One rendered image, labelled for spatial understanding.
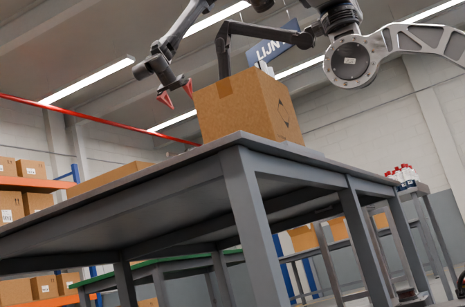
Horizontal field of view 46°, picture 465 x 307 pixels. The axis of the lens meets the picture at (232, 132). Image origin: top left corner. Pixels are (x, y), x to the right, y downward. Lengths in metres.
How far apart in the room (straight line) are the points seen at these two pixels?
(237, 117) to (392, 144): 8.45
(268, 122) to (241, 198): 0.41
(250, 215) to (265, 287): 0.17
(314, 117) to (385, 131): 1.35
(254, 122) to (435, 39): 0.69
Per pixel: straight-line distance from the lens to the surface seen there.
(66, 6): 5.73
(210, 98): 1.77
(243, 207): 1.32
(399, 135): 10.08
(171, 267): 3.76
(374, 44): 1.99
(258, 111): 1.68
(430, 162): 9.95
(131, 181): 1.47
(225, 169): 1.35
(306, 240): 8.12
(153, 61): 1.96
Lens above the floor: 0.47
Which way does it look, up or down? 16 degrees up
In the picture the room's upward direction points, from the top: 15 degrees counter-clockwise
